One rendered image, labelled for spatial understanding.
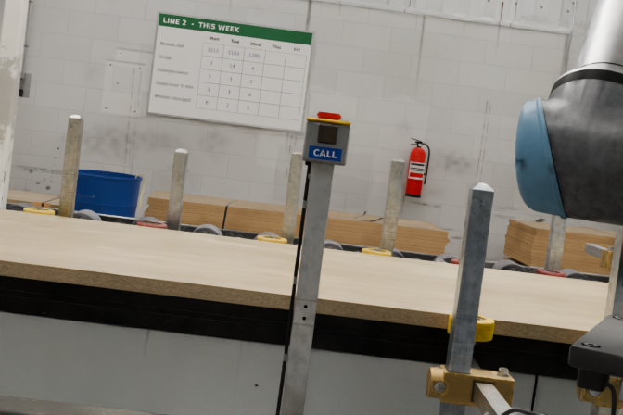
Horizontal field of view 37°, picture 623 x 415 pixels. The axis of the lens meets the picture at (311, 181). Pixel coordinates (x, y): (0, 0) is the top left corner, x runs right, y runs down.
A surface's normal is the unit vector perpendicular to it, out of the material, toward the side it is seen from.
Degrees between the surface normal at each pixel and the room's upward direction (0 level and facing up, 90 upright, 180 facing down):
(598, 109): 54
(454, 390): 90
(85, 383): 90
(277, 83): 90
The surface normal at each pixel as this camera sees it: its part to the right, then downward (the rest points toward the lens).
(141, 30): 0.07, 0.06
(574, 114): -0.37, -0.61
